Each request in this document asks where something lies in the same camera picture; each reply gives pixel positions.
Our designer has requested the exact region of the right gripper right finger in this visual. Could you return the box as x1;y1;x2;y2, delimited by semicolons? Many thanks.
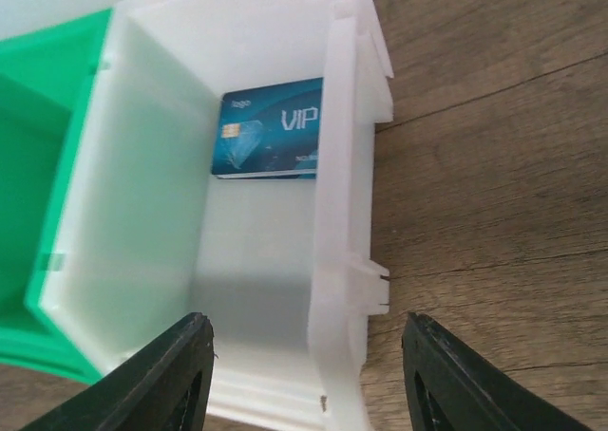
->
402;312;589;430

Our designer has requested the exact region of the blue VIP card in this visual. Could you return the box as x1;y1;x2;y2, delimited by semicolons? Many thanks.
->
211;78;323;179

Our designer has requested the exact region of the middle green storage bin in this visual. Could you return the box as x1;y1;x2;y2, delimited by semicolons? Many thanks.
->
1;9;111;384

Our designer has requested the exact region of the white storage bin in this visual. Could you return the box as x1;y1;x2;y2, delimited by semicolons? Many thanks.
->
39;0;393;430

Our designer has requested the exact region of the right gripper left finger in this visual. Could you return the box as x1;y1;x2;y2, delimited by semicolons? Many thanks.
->
24;312;216;430

